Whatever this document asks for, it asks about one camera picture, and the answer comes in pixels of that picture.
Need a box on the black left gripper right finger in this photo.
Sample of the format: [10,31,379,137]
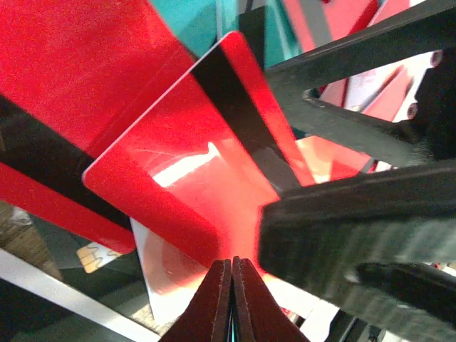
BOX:
[232,256,308,341]

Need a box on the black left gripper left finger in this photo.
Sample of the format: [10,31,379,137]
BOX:
[160,259,232,342]

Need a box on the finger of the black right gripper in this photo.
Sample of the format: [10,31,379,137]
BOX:
[258,160,455,341]
[265,6,455,167]

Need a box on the red striped card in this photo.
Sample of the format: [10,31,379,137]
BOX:
[82,31,314,266]

